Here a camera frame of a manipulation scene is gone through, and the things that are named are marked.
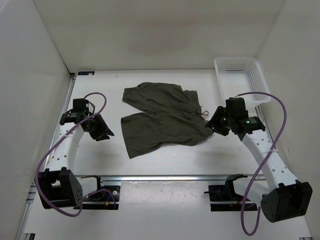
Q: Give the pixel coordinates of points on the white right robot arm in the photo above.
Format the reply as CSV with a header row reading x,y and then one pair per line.
x,y
285,197

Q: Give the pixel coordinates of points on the white plastic mesh basket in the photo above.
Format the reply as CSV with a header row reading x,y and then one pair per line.
x,y
239,74

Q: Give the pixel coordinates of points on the aluminium left side rail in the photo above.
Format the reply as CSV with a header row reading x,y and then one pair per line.
x,y
53,102

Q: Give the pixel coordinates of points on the olive green shorts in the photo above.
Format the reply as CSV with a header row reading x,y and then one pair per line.
x,y
167,115

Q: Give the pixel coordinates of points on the aluminium front rail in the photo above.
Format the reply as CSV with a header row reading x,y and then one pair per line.
x,y
162,178

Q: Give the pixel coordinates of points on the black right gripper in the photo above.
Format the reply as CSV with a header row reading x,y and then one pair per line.
x,y
214,122

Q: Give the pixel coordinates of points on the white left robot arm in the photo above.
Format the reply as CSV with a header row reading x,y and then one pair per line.
x,y
57,186

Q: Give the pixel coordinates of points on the blue label sticker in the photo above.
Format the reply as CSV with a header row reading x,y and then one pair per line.
x,y
86,73

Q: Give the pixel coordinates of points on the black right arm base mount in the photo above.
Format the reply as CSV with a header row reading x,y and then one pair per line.
x,y
223,197

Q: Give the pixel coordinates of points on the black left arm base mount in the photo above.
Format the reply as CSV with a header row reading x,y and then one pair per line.
x,y
103,194

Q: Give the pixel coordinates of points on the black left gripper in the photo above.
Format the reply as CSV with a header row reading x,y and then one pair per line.
x,y
100,134

